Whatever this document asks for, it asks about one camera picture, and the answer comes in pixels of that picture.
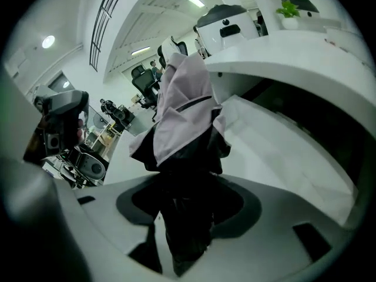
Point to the white floor fan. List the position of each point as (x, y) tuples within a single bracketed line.
[(99, 120)]

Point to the white and black service robot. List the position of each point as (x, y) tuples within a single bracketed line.
[(305, 6), (232, 25)]

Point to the black balcony railing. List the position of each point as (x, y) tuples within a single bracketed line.
[(101, 25)]

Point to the person's left hand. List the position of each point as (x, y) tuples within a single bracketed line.
[(81, 129)]

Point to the white drawer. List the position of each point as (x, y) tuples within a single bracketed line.
[(279, 157)]

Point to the grey device with round lens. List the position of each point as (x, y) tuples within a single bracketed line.
[(92, 167)]

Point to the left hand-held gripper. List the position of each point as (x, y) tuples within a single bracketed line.
[(61, 119)]

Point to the small potted plant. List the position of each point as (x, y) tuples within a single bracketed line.
[(288, 15)]

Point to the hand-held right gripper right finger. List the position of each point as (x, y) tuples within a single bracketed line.
[(273, 245)]

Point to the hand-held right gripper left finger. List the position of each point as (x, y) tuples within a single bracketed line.
[(97, 213)]

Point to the white garment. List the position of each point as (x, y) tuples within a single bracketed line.
[(168, 47)]

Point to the black office chair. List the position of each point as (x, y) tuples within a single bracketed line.
[(177, 47), (144, 84)]

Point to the white desk with hutch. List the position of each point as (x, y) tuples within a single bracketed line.
[(288, 54)]

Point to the round ceiling light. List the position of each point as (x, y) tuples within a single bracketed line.
[(48, 41)]

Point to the pink and black umbrella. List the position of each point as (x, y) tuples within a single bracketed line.
[(185, 110)]

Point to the rectangular ceiling light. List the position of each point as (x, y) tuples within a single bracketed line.
[(196, 1), (141, 51)]

